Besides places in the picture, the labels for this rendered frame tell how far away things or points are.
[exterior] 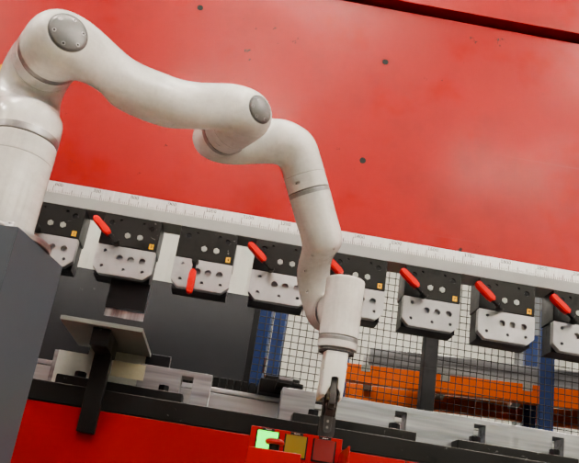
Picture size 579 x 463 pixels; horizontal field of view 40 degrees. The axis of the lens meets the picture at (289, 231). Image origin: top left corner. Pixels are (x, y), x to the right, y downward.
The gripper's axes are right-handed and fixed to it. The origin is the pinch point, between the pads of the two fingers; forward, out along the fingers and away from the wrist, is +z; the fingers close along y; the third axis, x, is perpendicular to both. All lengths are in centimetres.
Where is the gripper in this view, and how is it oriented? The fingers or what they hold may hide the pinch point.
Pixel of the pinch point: (326, 426)
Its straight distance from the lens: 166.4
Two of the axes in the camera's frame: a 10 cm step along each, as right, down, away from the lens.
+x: 9.9, 1.5, 0.0
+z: -1.5, 9.5, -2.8
